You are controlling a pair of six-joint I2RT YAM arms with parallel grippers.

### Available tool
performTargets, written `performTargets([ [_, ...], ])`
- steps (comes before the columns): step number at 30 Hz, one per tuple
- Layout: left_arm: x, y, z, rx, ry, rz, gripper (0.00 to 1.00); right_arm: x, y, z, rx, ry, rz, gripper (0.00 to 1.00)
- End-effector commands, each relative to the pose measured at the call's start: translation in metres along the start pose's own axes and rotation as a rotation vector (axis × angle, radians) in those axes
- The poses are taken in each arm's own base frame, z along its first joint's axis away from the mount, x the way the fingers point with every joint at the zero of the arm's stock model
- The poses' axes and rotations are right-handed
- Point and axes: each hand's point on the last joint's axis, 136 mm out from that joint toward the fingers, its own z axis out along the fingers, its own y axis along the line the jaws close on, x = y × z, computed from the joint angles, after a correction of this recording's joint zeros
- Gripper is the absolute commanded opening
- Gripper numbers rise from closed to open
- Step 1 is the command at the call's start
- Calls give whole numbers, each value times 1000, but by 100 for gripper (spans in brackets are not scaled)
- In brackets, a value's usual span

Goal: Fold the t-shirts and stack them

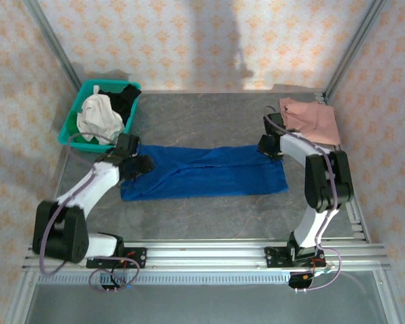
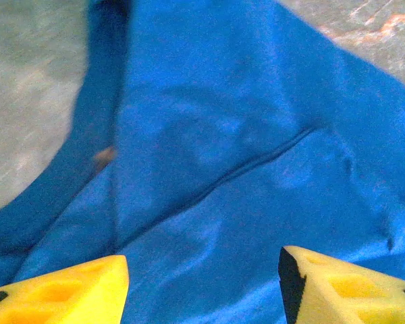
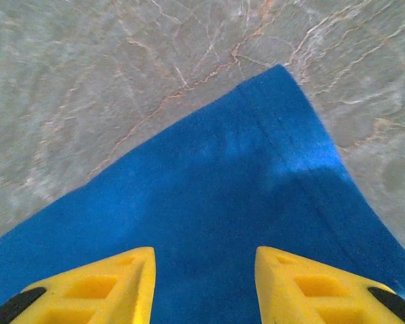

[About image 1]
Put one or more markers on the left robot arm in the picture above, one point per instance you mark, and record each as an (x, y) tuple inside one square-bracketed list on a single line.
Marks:
[(64, 233)]

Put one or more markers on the black t-shirt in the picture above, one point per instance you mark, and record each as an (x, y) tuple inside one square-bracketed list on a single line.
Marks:
[(125, 101)]

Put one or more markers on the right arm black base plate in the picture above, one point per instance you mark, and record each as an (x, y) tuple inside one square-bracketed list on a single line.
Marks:
[(273, 260)]

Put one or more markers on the black connector box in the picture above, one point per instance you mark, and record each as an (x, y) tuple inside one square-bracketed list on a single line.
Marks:
[(298, 281), (109, 288)]

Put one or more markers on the white t-shirt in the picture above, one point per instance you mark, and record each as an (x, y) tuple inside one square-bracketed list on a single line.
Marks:
[(98, 118)]

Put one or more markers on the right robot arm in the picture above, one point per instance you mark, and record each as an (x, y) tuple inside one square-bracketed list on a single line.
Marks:
[(327, 182)]

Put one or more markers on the teal plastic basket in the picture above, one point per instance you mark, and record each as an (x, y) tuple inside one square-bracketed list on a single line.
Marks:
[(65, 136)]

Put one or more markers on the aluminium frame post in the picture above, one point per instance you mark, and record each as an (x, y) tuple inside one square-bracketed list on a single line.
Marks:
[(354, 44), (20, 300), (54, 44), (391, 300)]

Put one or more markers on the pink t-shirt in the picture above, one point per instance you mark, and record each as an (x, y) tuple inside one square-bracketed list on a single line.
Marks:
[(317, 121)]

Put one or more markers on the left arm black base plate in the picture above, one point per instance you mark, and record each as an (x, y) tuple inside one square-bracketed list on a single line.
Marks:
[(138, 258)]

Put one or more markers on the aluminium side rail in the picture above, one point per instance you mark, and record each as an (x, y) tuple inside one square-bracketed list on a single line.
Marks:
[(357, 219)]

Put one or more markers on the aluminium lower frame post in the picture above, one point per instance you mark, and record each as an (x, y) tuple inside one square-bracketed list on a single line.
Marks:
[(20, 300), (391, 300)]

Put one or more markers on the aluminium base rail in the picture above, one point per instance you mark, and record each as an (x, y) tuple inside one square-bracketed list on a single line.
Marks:
[(206, 256)]

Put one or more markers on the blue printed t-shirt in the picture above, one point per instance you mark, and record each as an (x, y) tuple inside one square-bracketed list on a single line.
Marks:
[(206, 175)]

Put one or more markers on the green t-shirt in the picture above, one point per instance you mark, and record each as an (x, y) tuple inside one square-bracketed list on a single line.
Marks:
[(73, 130)]

